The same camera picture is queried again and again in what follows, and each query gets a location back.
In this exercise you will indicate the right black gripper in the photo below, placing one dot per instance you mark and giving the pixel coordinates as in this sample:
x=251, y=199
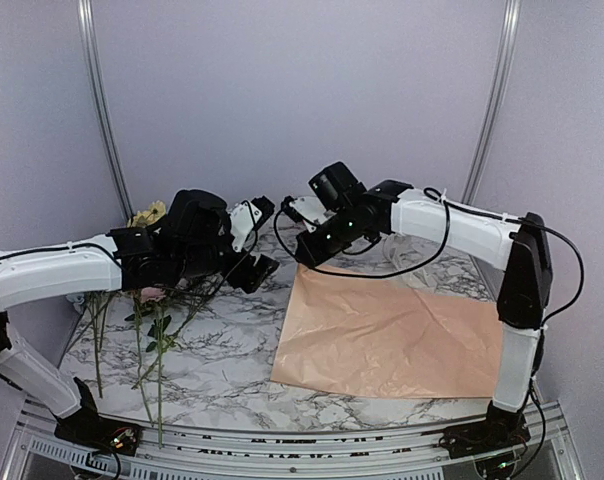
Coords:
x=314, y=256

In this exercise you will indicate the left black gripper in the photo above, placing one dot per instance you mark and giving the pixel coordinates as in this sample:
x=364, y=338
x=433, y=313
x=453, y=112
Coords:
x=239, y=279

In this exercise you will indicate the yellow fake flower stem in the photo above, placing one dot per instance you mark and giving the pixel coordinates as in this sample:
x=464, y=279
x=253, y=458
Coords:
x=155, y=212

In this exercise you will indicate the pink fake rose stem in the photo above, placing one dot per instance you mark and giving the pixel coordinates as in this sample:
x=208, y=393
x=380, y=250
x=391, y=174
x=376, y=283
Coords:
x=175, y=313

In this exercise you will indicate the peach wrapping paper sheet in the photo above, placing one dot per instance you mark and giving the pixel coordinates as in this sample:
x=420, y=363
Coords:
x=379, y=339

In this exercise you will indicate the blue fake flower stem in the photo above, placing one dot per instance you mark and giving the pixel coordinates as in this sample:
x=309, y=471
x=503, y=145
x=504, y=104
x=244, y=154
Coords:
x=92, y=309

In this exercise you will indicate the dark pink fake sprig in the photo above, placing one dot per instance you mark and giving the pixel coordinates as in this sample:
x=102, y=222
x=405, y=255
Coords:
x=192, y=300

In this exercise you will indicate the white fake rose stem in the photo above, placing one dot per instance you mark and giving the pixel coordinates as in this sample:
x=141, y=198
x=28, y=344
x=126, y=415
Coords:
x=151, y=303

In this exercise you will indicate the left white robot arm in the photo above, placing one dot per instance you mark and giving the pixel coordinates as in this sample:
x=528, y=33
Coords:
x=118, y=261

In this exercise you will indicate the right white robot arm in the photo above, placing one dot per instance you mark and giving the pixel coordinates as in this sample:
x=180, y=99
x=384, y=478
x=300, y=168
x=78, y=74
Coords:
x=515, y=247

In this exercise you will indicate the white ribbon strip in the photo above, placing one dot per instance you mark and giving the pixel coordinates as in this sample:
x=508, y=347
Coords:
x=402, y=252

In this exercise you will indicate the right aluminium corner post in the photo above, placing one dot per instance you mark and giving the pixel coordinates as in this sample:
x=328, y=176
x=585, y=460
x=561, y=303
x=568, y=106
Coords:
x=497, y=92

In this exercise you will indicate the aluminium corner post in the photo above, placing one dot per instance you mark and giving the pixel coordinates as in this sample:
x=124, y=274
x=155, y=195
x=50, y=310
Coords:
x=497, y=92
x=96, y=83

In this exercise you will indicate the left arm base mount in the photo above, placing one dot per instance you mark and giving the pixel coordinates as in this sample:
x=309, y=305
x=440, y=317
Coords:
x=88, y=428

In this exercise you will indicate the left aluminium corner post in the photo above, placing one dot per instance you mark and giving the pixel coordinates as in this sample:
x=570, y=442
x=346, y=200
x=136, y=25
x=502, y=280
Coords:
x=96, y=83

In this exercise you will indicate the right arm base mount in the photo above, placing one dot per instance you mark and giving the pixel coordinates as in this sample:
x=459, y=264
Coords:
x=498, y=430

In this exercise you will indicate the aluminium front rail frame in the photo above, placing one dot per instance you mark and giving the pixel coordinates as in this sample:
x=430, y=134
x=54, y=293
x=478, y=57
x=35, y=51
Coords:
x=423, y=451

